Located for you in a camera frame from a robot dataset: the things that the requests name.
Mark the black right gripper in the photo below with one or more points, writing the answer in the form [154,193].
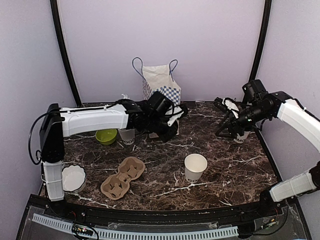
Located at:
[231,123]

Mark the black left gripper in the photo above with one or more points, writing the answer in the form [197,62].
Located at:
[167,136]

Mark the white paper coffee cup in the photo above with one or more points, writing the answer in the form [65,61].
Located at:
[194,166]

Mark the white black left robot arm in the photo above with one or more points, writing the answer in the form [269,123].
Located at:
[158,114]

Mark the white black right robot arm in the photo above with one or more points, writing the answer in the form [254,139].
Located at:
[258,106]

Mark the paper cup holding straws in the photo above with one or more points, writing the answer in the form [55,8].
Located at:
[127,136]

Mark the white wrapped straw upright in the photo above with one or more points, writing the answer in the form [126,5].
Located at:
[125,96]

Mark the blue checkered paper bag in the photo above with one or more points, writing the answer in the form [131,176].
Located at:
[158,79]

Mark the green plastic bowl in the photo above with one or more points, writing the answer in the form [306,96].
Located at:
[106,136]

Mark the brown cardboard cup carrier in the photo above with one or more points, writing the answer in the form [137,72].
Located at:
[117,185]

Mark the white fluted ceramic dish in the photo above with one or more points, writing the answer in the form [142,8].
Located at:
[74,179]

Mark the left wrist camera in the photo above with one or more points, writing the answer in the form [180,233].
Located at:
[176,113]

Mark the right black frame post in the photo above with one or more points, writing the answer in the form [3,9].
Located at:
[261,39]

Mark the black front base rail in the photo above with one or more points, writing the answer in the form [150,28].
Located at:
[244,214]

